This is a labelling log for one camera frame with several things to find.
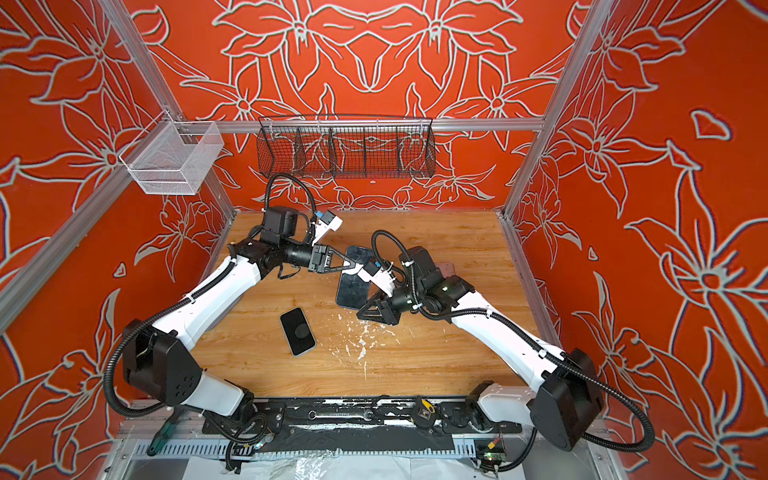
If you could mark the aluminium horizontal back rail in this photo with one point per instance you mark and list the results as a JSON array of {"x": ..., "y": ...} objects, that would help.
[{"x": 440, "y": 125}]

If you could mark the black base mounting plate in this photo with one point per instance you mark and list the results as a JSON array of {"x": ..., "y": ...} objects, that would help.
[{"x": 441, "y": 415}]

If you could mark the aluminium frame post left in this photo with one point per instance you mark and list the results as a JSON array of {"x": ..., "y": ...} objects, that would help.
[{"x": 123, "y": 24}]

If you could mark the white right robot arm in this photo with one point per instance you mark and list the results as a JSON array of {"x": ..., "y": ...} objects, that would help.
[{"x": 565, "y": 395}]

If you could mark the green circuit board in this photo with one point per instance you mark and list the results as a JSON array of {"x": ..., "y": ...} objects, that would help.
[{"x": 490, "y": 457}]

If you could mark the green handled screwdriver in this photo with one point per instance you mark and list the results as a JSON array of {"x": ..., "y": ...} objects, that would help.
[{"x": 164, "y": 434}]

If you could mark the aluminium left side rail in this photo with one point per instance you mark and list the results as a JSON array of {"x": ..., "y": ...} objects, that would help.
[{"x": 25, "y": 285}]

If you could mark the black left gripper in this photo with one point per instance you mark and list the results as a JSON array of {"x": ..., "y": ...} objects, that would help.
[{"x": 321, "y": 259}]

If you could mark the white wire basket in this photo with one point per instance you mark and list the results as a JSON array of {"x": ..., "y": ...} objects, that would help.
[{"x": 174, "y": 158}]

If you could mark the black phone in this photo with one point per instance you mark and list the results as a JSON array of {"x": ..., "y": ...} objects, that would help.
[
  {"x": 352, "y": 291},
  {"x": 297, "y": 332}
]

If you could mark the black wire basket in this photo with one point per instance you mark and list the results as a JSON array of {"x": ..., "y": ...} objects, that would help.
[{"x": 347, "y": 152}]

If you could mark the white slotted cable duct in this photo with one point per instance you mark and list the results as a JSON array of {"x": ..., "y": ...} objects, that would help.
[{"x": 215, "y": 449}]

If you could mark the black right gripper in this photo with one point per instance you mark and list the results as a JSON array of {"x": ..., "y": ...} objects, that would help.
[{"x": 383, "y": 307}]

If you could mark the aluminium frame post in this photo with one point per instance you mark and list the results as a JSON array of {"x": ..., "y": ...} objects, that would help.
[
  {"x": 598, "y": 14},
  {"x": 123, "y": 24}
]

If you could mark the pink phone case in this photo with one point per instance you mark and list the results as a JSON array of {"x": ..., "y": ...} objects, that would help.
[{"x": 447, "y": 269}]

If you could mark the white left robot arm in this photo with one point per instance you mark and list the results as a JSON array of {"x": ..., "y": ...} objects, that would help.
[{"x": 153, "y": 367}]

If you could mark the aluminium frame post right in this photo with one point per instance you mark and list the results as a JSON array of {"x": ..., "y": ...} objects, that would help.
[{"x": 598, "y": 14}]

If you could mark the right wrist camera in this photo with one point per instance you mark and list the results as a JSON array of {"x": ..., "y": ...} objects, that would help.
[{"x": 381, "y": 276}]

